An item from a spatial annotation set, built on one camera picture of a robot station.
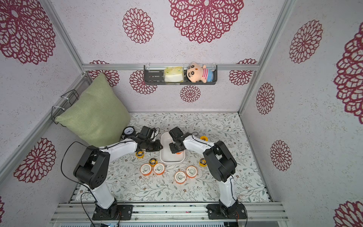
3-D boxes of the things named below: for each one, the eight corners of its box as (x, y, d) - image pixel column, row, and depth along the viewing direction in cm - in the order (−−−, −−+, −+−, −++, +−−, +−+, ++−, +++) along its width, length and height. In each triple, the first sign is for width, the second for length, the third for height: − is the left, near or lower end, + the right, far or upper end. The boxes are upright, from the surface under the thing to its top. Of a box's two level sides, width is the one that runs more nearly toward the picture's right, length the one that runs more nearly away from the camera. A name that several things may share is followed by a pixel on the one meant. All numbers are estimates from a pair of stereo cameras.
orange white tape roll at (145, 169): (139, 175, 88) (138, 174, 87) (141, 164, 93) (140, 163, 91) (150, 175, 88) (149, 174, 87) (152, 164, 93) (151, 163, 91)
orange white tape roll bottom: (174, 183, 86) (174, 182, 84) (174, 172, 90) (174, 171, 88) (186, 183, 86) (186, 182, 84) (185, 172, 90) (185, 171, 88)
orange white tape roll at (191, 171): (186, 178, 88) (186, 176, 86) (186, 167, 92) (186, 165, 90) (197, 178, 88) (197, 176, 86) (196, 167, 92) (197, 165, 90)
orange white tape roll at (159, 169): (153, 175, 89) (153, 173, 87) (154, 164, 93) (154, 162, 91) (164, 175, 89) (163, 173, 87) (165, 164, 93) (164, 162, 91)
